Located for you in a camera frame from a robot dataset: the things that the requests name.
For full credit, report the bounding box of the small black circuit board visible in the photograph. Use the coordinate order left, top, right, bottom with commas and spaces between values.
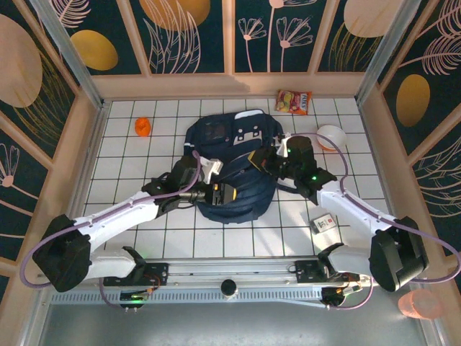
321, 286, 361, 308
120, 290, 149, 311

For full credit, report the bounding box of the perforated metal cable tray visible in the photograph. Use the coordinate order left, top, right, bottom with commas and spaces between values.
50, 290, 325, 307

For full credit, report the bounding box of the orange fruit candy bag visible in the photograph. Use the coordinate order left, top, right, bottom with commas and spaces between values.
276, 89, 313, 116

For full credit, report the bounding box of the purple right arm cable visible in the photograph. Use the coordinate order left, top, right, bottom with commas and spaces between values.
286, 133, 461, 282

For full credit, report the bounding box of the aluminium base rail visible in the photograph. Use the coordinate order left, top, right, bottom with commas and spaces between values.
35, 257, 428, 288

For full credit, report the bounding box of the black white card box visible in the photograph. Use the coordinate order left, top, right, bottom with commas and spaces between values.
310, 213, 339, 236

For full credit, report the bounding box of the small orange plastic cup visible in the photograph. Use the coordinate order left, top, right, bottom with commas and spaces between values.
135, 117, 151, 138

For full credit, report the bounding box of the black round knob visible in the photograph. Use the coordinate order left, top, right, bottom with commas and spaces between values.
220, 278, 238, 300

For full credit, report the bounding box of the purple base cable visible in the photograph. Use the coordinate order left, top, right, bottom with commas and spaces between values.
97, 279, 125, 309
326, 277, 374, 311

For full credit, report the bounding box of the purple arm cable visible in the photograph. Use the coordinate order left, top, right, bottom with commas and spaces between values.
18, 151, 202, 289
286, 133, 461, 282

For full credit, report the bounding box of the aluminium frame post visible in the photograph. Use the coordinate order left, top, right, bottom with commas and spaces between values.
354, 0, 423, 105
30, 0, 106, 109

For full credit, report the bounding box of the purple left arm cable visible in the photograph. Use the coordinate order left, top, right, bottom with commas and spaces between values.
18, 151, 202, 289

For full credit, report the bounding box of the translucent pink cup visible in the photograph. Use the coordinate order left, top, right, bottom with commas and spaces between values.
398, 290, 442, 320

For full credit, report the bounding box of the navy blue student backpack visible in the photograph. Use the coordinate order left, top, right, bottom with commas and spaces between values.
184, 110, 300, 224

